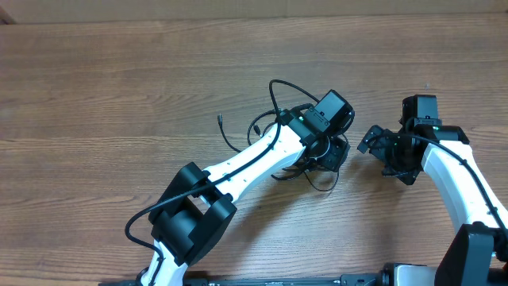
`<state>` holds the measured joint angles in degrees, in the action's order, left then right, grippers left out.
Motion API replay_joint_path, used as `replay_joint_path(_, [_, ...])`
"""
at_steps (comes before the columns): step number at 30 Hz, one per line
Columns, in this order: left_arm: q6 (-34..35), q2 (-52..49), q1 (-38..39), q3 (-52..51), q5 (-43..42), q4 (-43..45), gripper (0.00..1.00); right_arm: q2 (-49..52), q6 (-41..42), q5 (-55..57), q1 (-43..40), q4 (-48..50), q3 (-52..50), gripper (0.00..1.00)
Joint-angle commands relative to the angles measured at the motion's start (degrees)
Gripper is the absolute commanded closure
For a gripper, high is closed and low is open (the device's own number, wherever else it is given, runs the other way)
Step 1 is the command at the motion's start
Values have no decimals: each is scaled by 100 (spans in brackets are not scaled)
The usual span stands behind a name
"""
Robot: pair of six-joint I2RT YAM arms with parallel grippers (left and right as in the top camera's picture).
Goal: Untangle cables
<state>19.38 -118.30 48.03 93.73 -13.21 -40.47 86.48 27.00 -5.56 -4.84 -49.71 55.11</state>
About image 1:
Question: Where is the thick black cable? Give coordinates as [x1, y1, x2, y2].
[247, 109, 342, 193]

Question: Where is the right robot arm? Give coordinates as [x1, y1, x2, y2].
[357, 95, 507, 285]

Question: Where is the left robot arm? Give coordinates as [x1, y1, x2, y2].
[136, 90, 355, 285]

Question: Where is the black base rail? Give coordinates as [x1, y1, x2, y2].
[98, 261, 508, 286]

